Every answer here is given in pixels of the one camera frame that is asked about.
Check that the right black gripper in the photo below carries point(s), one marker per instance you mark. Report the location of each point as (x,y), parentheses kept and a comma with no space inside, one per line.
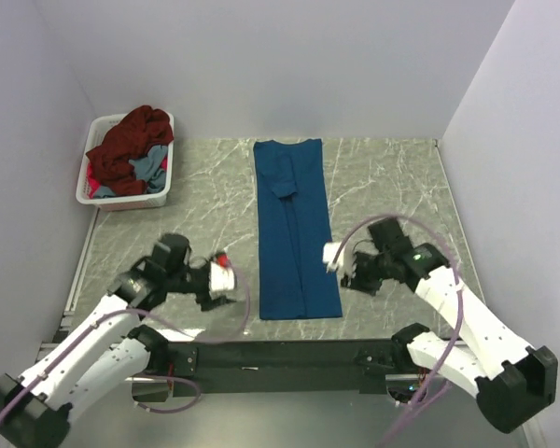
(354,279)

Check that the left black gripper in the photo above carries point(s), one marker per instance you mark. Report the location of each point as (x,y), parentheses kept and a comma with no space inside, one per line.
(208,303)

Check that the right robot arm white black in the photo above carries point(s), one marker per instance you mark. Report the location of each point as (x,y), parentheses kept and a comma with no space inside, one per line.
(511,380)

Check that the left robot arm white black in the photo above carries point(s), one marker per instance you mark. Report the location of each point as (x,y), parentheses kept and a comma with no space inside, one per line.
(112,344)

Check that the black base beam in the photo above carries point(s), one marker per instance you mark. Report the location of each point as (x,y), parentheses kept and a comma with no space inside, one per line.
(286,366)

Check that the grey blue t shirt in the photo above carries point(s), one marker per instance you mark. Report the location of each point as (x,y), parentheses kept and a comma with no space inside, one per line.
(157,153)

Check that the pink garment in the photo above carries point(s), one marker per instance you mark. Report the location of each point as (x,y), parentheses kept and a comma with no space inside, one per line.
(154,178)

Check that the dark red t shirt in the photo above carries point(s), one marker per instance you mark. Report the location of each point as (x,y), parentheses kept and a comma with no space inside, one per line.
(138,132)

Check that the white laundry basket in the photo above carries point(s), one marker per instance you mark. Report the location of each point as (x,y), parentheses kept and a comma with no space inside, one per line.
(86,186)

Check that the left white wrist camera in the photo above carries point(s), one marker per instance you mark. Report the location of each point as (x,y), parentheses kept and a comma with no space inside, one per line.
(221,275)

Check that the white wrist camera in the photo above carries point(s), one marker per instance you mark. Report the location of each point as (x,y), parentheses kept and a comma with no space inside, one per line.
(221,275)
(339,262)

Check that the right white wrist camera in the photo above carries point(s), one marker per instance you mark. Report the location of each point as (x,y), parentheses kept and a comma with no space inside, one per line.
(339,262)

